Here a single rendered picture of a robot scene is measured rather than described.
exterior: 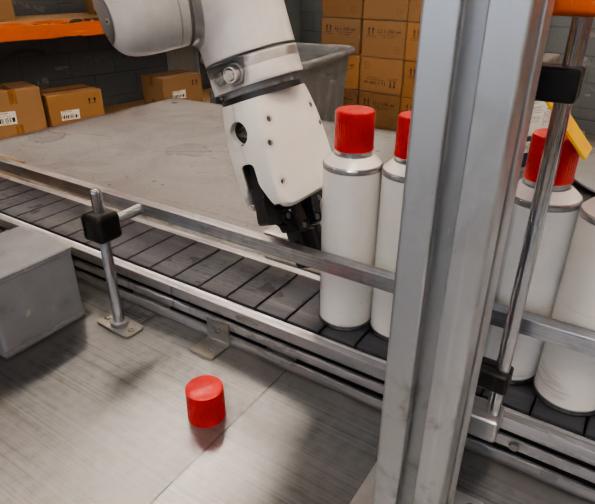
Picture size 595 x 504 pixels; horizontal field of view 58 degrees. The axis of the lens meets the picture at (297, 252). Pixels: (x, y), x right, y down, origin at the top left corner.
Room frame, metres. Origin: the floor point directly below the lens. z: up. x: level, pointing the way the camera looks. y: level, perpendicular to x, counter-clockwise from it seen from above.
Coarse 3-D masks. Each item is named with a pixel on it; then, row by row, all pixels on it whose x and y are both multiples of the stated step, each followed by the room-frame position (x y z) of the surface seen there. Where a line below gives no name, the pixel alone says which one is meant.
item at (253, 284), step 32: (0, 192) 0.78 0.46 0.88; (32, 192) 0.78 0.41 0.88; (32, 224) 0.67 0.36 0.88; (64, 224) 0.66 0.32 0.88; (128, 224) 0.66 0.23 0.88; (128, 256) 0.57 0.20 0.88; (160, 256) 0.57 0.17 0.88; (192, 256) 0.57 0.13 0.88; (224, 256) 0.57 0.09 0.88; (224, 288) 0.49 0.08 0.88; (256, 288) 0.49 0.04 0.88; (288, 288) 0.49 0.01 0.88; (288, 320) 0.43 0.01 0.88; (320, 320) 0.43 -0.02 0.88; (384, 352) 0.38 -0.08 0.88; (544, 416) 0.31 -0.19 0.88; (576, 416) 0.31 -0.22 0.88
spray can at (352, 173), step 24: (336, 120) 0.44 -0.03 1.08; (360, 120) 0.42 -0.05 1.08; (336, 144) 0.43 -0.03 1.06; (360, 144) 0.43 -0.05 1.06; (336, 168) 0.42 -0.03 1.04; (360, 168) 0.42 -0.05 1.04; (336, 192) 0.42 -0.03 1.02; (360, 192) 0.42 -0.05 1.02; (336, 216) 0.42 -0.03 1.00; (360, 216) 0.42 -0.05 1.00; (336, 240) 0.42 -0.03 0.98; (360, 240) 0.42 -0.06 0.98; (336, 288) 0.42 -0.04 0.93; (360, 288) 0.42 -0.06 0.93; (336, 312) 0.42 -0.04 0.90; (360, 312) 0.42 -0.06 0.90
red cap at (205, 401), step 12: (192, 384) 0.36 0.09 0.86; (204, 384) 0.36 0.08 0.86; (216, 384) 0.36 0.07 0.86; (192, 396) 0.35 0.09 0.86; (204, 396) 0.35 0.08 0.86; (216, 396) 0.35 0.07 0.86; (192, 408) 0.35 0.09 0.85; (204, 408) 0.34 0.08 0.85; (216, 408) 0.35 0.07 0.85; (192, 420) 0.35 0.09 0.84; (204, 420) 0.34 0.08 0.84; (216, 420) 0.35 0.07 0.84
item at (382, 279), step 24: (0, 168) 0.69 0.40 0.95; (24, 168) 0.66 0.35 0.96; (72, 192) 0.60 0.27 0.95; (120, 192) 0.57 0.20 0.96; (168, 216) 0.52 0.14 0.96; (192, 216) 0.50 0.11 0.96; (240, 240) 0.46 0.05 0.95; (264, 240) 0.45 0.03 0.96; (312, 264) 0.42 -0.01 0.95; (336, 264) 0.40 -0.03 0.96; (360, 264) 0.40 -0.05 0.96; (384, 288) 0.38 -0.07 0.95; (504, 312) 0.33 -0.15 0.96; (528, 312) 0.33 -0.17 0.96; (552, 336) 0.31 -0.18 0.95; (576, 336) 0.30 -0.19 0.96
